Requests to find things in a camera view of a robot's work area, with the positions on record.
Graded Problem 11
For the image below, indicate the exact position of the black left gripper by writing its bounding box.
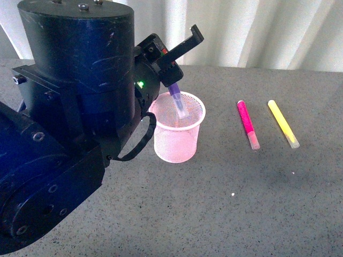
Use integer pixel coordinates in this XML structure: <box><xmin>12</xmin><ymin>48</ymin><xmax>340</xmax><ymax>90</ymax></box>
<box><xmin>133</xmin><ymin>24</ymin><xmax>205</xmax><ymax>89</ymax></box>

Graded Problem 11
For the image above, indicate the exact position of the purple pen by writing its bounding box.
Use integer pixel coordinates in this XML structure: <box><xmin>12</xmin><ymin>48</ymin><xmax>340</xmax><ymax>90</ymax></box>
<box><xmin>168</xmin><ymin>83</ymin><xmax>189</xmax><ymax>118</ymax></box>

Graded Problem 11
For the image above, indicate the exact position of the pink pen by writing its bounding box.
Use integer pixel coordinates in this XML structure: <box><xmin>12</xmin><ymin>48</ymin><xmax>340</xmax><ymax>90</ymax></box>
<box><xmin>237</xmin><ymin>100</ymin><xmax>260</xmax><ymax>150</ymax></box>

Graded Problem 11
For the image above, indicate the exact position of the pink mesh cup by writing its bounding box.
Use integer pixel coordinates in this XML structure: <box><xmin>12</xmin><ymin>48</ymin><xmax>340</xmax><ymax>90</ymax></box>
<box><xmin>149</xmin><ymin>92</ymin><xmax>206</xmax><ymax>163</ymax></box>

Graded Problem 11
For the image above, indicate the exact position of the white curtain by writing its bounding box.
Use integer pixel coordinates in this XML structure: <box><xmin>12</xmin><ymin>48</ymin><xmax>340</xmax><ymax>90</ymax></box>
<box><xmin>0</xmin><ymin>0</ymin><xmax>343</xmax><ymax>72</ymax></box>

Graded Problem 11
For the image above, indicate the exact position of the yellow pen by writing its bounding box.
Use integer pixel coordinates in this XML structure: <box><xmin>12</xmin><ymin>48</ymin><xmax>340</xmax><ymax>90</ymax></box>
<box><xmin>267</xmin><ymin>100</ymin><xmax>300</xmax><ymax>149</ymax></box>

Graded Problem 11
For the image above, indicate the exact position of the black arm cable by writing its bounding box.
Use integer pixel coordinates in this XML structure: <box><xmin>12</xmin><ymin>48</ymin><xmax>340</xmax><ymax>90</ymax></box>
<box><xmin>107</xmin><ymin>111</ymin><xmax>158</xmax><ymax>162</ymax></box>

